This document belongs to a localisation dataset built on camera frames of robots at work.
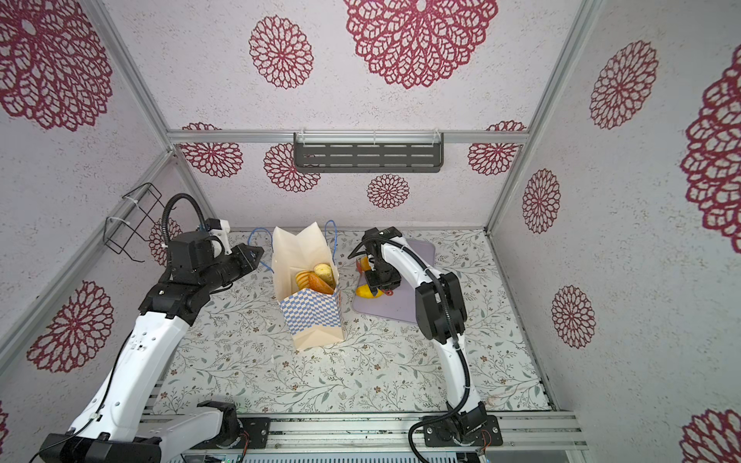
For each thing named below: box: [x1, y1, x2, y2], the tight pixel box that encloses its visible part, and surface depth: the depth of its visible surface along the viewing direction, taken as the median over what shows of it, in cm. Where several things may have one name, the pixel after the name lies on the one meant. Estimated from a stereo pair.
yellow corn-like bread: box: [313, 262, 336, 291], surface depth 98 cm
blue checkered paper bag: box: [271, 220, 345, 351], surface depth 83 cm
